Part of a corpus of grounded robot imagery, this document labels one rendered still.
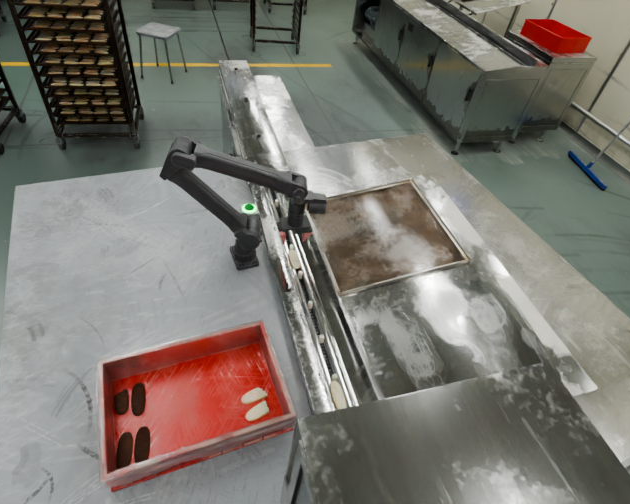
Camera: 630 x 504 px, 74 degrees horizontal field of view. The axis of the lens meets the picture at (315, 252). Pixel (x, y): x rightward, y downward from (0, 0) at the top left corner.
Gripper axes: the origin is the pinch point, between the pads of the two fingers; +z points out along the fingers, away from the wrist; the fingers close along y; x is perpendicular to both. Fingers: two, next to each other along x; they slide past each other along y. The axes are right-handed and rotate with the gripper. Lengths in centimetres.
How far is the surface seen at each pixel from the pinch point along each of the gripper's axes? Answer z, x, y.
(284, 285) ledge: 6.0, -15.8, -6.5
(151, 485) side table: 10, -69, -52
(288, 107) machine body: 11, 125, 28
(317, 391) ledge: 6, -57, -6
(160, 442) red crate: 10, -60, -49
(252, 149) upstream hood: 1, 64, -5
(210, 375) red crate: 10, -43, -35
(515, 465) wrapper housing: -38, -96, 12
